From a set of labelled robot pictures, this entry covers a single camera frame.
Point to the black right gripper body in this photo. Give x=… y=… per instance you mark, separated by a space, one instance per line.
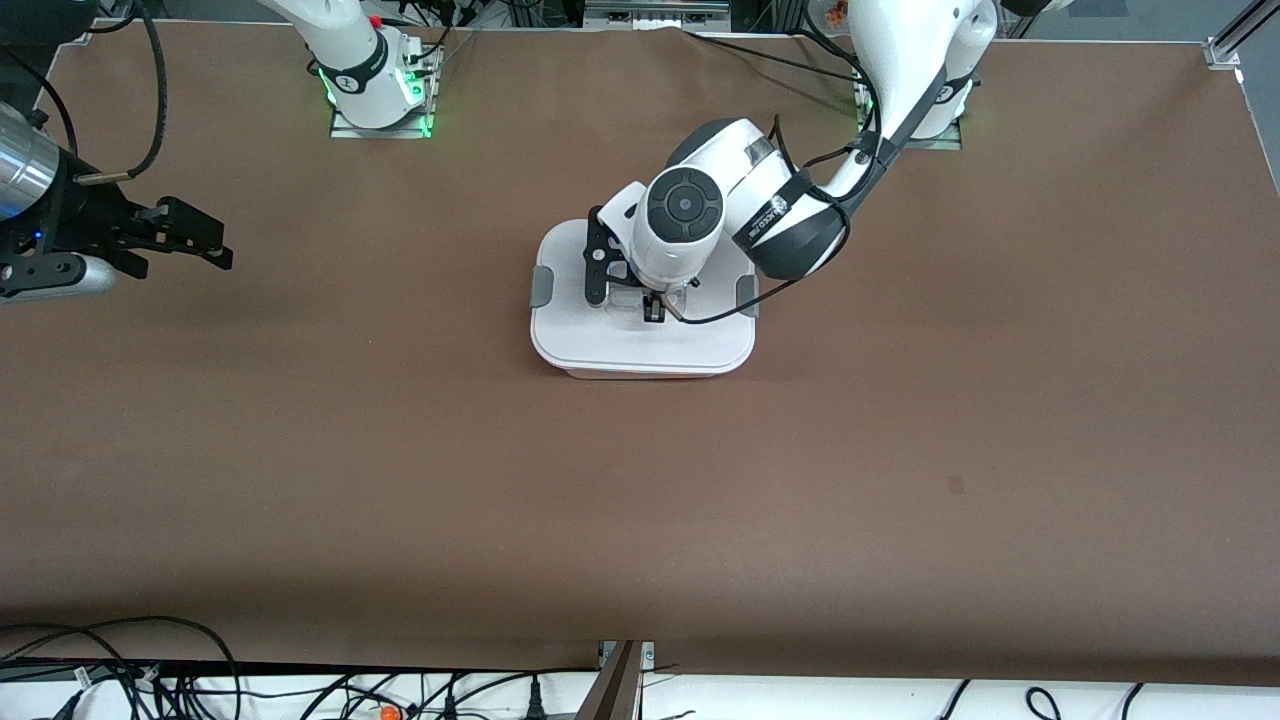
x=88 y=216

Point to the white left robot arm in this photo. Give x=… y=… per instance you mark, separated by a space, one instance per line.
x=900 y=60

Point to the white box lid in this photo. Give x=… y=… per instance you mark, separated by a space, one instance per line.
x=640 y=345

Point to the grey box latch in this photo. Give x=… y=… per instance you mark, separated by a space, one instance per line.
x=747 y=298
x=541 y=287

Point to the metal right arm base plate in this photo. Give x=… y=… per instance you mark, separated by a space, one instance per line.
x=345 y=130

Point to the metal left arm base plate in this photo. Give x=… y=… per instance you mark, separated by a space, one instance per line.
x=945 y=142

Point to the metal table edge post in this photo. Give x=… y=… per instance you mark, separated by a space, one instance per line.
x=615 y=690

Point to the aluminium frame profile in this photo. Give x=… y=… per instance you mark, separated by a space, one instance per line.
x=1235 y=35

